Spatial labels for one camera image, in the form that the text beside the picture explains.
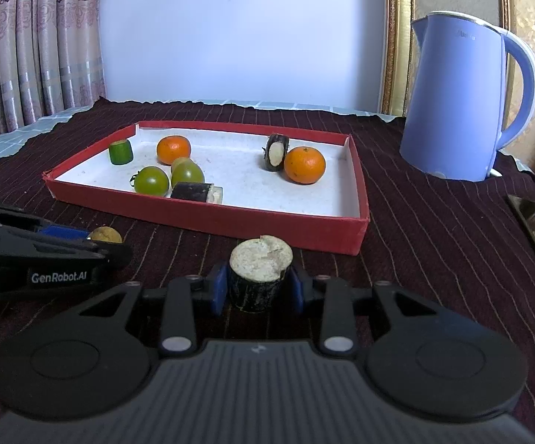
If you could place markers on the green tomato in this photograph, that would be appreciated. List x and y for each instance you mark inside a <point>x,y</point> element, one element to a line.
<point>151,181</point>

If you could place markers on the blue electric kettle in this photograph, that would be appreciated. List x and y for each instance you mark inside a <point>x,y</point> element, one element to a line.
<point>448,101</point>

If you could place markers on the yellow-green tomato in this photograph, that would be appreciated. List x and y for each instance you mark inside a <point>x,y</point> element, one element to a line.
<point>188,175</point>

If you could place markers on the large orange mandarin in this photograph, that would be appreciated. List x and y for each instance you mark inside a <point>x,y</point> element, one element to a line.
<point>304,165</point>

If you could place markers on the maroon striped tablecloth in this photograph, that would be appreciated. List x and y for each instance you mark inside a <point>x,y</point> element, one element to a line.
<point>434,240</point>

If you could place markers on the green cylinder piece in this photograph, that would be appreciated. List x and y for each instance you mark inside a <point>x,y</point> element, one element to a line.
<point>120,152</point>

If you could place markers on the pink patterned curtain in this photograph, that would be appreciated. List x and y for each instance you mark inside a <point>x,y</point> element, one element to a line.
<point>31,46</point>

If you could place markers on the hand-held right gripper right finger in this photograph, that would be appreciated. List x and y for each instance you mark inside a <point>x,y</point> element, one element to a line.
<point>297,286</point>

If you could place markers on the long dark sugarcane piece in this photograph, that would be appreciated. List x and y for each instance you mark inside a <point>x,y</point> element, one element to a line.
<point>193,192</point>

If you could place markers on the gold picture frame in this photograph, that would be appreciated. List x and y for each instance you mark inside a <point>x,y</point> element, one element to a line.
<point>399,32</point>

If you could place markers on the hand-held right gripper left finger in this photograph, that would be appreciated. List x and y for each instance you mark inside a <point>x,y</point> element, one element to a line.
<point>218,286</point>

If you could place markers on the sugarcane piece chipped cut face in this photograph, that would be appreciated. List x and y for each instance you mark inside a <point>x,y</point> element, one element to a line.
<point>258,259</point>

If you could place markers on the rooty dark sugarcane piece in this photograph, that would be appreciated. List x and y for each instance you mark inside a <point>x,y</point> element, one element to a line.
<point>275,152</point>

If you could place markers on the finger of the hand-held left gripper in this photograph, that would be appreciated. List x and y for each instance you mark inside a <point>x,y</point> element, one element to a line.
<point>63,232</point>
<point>110,254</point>

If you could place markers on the small orange mandarin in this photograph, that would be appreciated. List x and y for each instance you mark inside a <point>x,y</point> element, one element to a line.
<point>173,149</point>

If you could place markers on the red cardboard box tray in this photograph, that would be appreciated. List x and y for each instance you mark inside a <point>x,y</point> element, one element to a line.
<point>249,180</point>

